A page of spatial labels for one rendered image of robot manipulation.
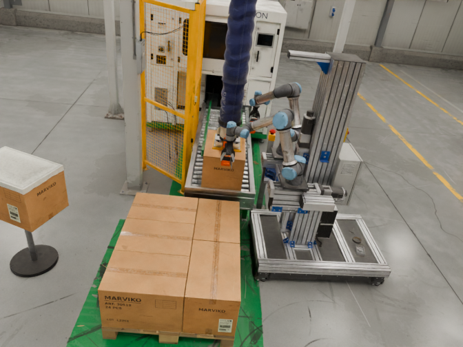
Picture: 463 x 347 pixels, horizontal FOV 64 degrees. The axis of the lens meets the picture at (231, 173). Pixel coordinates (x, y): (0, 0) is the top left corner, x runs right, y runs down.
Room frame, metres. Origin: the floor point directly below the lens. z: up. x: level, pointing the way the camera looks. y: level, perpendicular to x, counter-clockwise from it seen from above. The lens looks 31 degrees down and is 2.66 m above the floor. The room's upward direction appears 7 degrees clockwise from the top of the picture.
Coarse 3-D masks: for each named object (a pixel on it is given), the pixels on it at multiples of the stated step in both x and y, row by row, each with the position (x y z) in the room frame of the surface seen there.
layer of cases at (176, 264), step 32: (128, 224) 2.43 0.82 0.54; (160, 224) 2.48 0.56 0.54; (192, 224) 2.54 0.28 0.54; (224, 224) 2.59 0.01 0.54; (128, 256) 2.07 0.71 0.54; (160, 256) 2.11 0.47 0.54; (192, 256) 2.16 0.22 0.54; (224, 256) 2.20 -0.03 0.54; (128, 288) 1.77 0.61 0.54; (160, 288) 1.80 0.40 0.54; (192, 288) 1.84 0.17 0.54; (224, 288) 1.87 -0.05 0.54; (128, 320) 1.73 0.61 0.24; (160, 320) 1.75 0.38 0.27; (192, 320) 1.76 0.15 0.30; (224, 320) 1.77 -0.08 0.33
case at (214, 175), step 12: (216, 132) 3.61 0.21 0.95; (204, 156) 3.07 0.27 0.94; (216, 156) 3.09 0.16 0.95; (240, 156) 3.15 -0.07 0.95; (204, 168) 3.07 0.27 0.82; (216, 168) 3.07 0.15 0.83; (228, 168) 3.08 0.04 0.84; (240, 168) 3.08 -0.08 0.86; (204, 180) 3.07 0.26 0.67; (216, 180) 3.07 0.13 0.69; (228, 180) 3.08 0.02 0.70; (240, 180) 3.08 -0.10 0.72
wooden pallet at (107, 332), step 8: (104, 328) 1.72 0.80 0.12; (112, 328) 1.73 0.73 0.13; (120, 328) 1.73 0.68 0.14; (128, 328) 1.73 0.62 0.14; (104, 336) 1.72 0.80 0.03; (112, 336) 1.73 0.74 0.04; (160, 336) 1.75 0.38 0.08; (168, 336) 1.75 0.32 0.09; (176, 336) 1.75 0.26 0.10; (184, 336) 1.76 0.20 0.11; (192, 336) 1.76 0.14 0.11; (200, 336) 1.76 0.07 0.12; (208, 336) 1.77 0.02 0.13; (216, 336) 1.77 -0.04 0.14; (224, 336) 1.77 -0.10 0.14; (224, 344) 1.77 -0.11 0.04; (232, 344) 1.78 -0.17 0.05
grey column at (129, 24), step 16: (128, 0) 3.68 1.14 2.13; (128, 16) 3.68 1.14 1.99; (128, 32) 3.68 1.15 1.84; (128, 48) 3.68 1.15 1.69; (128, 64) 3.68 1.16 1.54; (128, 80) 3.68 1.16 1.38; (128, 96) 3.68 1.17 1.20; (128, 112) 3.68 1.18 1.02; (128, 128) 3.68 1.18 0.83; (128, 144) 3.68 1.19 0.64; (128, 160) 3.68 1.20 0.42; (128, 176) 3.68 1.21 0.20; (128, 192) 3.62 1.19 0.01; (144, 192) 3.66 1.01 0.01
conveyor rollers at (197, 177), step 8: (216, 112) 5.14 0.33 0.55; (216, 120) 4.86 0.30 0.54; (208, 128) 4.58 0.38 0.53; (216, 128) 4.59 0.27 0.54; (200, 136) 4.31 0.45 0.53; (200, 144) 4.07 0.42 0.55; (200, 152) 3.87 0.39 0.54; (200, 160) 3.68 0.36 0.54; (200, 168) 3.51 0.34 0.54; (192, 176) 3.34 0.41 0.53; (200, 176) 3.33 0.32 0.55; (192, 184) 3.17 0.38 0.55; (200, 184) 3.23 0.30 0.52
